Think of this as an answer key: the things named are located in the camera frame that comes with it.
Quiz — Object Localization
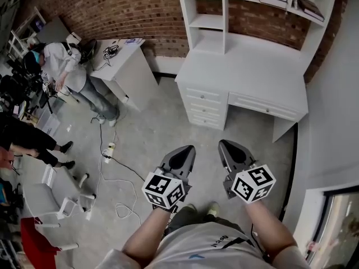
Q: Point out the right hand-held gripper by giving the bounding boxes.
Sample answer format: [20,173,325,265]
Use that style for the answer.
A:
[218,138,277,206]

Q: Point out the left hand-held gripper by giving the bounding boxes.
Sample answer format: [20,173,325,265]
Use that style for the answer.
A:
[141,145,197,214]

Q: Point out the person's left forearm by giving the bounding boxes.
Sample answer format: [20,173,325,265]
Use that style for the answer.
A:
[122,206,176,263]

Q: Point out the person's right forearm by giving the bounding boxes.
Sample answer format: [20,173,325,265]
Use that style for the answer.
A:
[245,200,298,259]

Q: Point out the white desk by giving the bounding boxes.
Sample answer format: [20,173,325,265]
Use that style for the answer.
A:
[174,32,309,144]

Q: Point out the person's right shoe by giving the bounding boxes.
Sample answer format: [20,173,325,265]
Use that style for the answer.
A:
[206,201,221,216]

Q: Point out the person's dark trousers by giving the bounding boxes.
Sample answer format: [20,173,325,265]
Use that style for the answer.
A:
[168,206,246,234]

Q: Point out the person's white shirt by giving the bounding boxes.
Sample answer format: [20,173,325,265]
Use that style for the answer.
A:
[96,221,312,269]

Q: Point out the window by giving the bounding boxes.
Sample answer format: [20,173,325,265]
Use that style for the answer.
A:
[307,188,359,269]

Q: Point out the plain white side table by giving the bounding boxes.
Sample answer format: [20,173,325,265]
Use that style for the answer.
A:
[90,38,159,112]

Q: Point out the white office chair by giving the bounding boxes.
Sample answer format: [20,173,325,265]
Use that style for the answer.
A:
[21,163,98,221]

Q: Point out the white tube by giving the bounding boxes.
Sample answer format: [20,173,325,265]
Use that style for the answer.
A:
[48,242,80,252]

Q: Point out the white storage box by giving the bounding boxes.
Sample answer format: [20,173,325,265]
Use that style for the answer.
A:
[35,109,62,136]

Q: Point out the spare gripper device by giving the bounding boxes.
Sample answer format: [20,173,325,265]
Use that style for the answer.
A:
[102,45,120,60]

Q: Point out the red box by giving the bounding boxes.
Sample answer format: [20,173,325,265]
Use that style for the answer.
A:
[20,216,62,269]

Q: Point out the black chair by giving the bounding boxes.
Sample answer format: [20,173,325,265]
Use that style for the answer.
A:
[80,38,98,64]

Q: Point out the dark brown book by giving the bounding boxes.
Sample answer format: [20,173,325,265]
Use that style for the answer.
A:
[296,0,326,22]

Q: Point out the white floor cable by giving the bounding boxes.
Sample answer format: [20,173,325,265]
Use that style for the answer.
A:
[96,127,142,226]

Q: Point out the white wire shelf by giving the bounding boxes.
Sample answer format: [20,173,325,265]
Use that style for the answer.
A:
[6,6,47,56]

